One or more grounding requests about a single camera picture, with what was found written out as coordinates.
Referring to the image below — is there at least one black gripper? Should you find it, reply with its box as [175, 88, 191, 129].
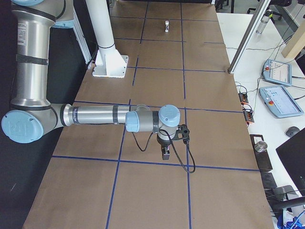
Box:
[157, 136, 171, 160]

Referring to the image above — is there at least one white brass PPR valve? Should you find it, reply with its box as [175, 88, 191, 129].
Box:
[165, 21, 169, 32]

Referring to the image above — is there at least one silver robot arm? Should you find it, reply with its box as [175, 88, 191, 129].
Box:
[1, 0, 180, 160]

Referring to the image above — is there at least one orange black connector block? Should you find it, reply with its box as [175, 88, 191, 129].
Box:
[238, 88, 249, 105]

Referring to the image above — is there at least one silver metal cylinder weight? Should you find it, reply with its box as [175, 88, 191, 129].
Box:
[254, 141, 268, 153]

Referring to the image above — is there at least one black box on table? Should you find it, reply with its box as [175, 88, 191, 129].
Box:
[250, 134, 273, 172]

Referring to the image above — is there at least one near teach pendant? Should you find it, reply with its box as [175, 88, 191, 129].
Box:
[259, 85, 304, 118]

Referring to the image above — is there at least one teach pendant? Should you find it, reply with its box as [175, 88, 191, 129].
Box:
[259, 85, 304, 118]
[262, 59, 292, 86]

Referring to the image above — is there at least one black monitor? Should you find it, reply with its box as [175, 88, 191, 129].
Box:
[276, 132, 305, 196]

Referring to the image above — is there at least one far teach pendant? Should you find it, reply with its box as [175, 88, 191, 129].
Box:
[262, 59, 292, 86]

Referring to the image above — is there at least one black computer mouse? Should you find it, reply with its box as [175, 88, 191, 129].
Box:
[285, 126, 300, 138]

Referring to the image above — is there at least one wooden beam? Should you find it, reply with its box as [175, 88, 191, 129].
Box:
[282, 22, 305, 59]

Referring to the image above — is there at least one clear water bottle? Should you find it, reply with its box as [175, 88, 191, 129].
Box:
[255, 10, 273, 34]

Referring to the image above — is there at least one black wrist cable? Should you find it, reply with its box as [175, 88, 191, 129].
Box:
[132, 128, 196, 174]

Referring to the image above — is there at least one aluminium frame post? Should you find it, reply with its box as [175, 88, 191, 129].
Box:
[228, 0, 270, 74]

